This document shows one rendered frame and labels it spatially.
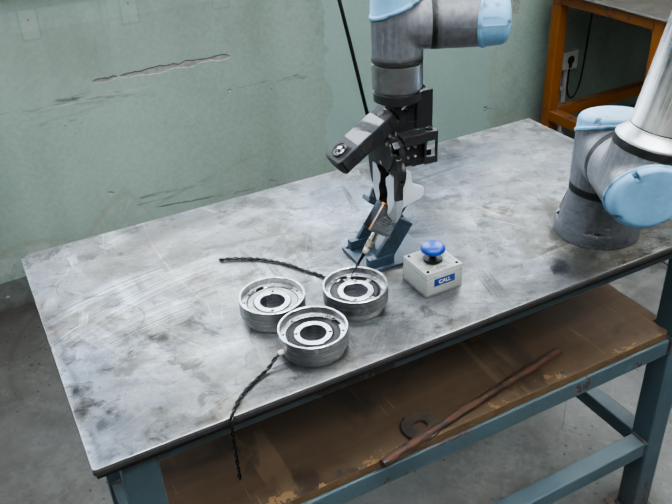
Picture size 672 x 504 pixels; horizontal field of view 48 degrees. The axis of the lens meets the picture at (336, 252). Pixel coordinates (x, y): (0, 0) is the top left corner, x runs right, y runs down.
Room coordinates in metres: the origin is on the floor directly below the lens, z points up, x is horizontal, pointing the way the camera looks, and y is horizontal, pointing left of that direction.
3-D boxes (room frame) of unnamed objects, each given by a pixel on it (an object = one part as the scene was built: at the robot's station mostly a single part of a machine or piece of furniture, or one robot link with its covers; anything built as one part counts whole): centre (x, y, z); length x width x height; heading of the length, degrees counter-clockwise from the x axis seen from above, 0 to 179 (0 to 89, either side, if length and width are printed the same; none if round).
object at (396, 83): (1.08, -0.10, 1.15); 0.08 x 0.08 x 0.05
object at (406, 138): (1.08, -0.11, 1.07); 0.09 x 0.08 x 0.12; 114
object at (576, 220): (1.20, -0.48, 0.85); 0.15 x 0.15 x 0.10
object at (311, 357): (0.90, 0.04, 0.82); 0.10 x 0.10 x 0.04
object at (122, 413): (1.21, -0.08, 0.79); 1.20 x 0.60 x 0.02; 116
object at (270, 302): (0.99, 0.10, 0.82); 0.10 x 0.10 x 0.04
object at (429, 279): (1.06, -0.16, 0.82); 0.08 x 0.07 x 0.05; 116
